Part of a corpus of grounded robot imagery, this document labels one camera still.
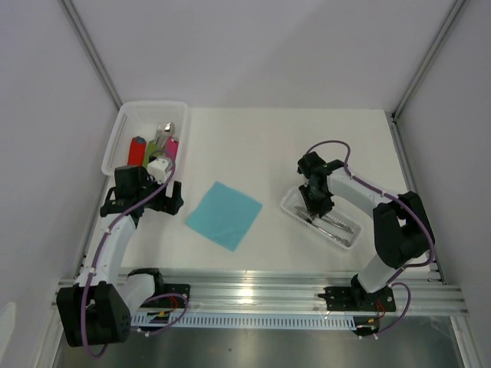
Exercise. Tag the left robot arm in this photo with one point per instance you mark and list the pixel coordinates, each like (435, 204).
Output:
(95, 311)

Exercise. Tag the white slotted cable duct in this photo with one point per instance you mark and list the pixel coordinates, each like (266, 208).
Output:
(267, 321)

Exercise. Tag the aluminium frame post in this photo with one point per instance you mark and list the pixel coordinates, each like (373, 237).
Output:
(87, 44)
(430, 55)

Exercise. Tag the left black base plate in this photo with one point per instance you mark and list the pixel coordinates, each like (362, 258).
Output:
(168, 296)

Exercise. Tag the ornate silver spoon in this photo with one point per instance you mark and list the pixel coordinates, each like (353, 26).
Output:
(338, 224)

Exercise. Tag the teal paper napkin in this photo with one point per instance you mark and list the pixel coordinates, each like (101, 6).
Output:
(224, 216)

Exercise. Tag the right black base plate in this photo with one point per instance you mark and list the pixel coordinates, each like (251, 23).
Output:
(341, 299)

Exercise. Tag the small white plastic tray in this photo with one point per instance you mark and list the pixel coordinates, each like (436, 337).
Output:
(335, 226)

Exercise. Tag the left aluminium frame post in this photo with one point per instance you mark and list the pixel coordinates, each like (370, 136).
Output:
(87, 44)

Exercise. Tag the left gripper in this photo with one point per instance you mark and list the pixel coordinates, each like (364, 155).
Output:
(169, 205)

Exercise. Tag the large white plastic basket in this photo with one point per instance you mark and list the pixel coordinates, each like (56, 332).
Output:
(143, 118)

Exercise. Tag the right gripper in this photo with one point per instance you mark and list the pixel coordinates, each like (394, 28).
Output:
(321, 209)

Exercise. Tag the aluminium mounting rail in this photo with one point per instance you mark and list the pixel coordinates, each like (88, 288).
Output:
(277, 292)

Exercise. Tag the red napkin roll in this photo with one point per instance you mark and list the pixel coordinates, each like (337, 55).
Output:
(136, 151)

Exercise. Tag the right aluminium frame post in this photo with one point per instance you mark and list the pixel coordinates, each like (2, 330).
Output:
(430, 55)

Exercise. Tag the pink napkin roll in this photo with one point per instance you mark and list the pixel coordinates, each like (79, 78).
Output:
(171, 147)

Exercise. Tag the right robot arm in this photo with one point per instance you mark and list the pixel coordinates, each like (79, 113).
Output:
(403, 237)

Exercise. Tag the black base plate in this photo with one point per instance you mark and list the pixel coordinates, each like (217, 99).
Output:
(168, 296)
(341, 299)

